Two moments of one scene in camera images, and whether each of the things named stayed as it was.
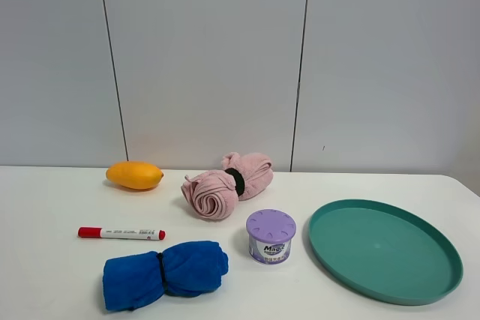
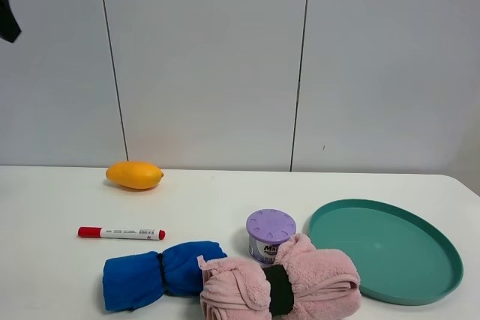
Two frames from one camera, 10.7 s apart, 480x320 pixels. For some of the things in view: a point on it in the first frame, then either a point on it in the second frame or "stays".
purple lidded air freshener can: (270, 233) stays
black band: (238, 179) to (282, 293)
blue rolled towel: (141, 280) stays
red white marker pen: (121, 233) stays
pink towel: (214, 194) to (325, 285)
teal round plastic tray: (385, 252) stays
